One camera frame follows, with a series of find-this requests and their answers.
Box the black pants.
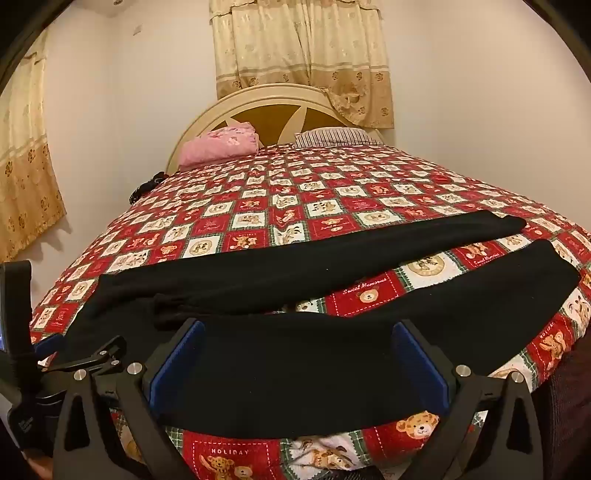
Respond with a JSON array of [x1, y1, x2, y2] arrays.
[[56, 211, 580, 439]]

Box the black object beside bed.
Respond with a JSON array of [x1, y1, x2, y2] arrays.
[[129, 171, 168, 205]]

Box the red patchwork bear bedspread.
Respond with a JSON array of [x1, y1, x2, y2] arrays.
[[28, 142, 591, 480]]

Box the striped pillow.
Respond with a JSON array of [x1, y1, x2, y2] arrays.
[[294, 127, 384, 149]]

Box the pink folded blanket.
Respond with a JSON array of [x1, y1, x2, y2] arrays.
[[178, 122, 259, 170]]

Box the cream wooden headboard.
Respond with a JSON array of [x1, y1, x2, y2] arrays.
[[165, 82, 387, 175]]

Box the beige curtain behind headboard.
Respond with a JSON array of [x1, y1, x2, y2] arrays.
[[209, 0, 394, 130]]

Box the beige curtain on side wall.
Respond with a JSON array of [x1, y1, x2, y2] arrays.
[[0, 31, 66, 261]]

